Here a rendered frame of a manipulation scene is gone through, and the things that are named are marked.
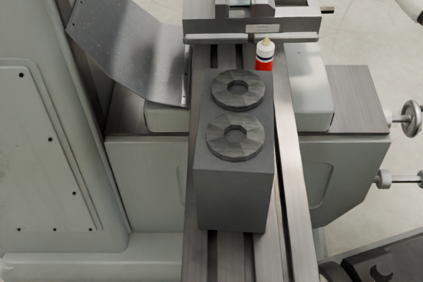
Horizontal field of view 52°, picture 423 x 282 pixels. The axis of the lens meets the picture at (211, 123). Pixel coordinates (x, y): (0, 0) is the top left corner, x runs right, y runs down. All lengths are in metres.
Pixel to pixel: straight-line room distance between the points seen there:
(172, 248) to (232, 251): 0.85
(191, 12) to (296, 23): 0.26
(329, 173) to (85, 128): 0.72
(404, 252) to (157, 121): 0.72
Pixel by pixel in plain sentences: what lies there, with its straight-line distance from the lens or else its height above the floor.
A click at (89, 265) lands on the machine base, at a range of 1.66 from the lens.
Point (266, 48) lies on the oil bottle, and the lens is 0.99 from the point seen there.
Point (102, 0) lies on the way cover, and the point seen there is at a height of 1.05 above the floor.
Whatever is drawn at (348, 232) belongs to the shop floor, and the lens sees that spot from 1.93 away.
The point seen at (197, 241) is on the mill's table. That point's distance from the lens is 0.79.
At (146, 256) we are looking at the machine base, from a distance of 1.62.
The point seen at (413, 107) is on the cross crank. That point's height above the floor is 0.70.
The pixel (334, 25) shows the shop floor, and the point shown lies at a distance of 2.88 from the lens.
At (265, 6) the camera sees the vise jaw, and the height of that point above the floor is 1.05.
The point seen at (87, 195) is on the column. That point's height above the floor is 0.56.
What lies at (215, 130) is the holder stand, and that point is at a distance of 0.66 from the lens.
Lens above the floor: 1.66
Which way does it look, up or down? 49 degrees down
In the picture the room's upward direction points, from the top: 1 degrees counter-clockwise
